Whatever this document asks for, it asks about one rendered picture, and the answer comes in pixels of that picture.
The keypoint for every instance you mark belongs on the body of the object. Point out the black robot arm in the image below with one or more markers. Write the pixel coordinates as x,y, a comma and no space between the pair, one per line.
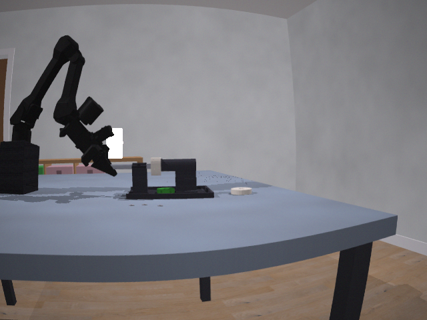
65,112

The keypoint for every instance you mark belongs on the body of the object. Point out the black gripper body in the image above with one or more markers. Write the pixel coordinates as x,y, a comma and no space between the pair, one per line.
84,143

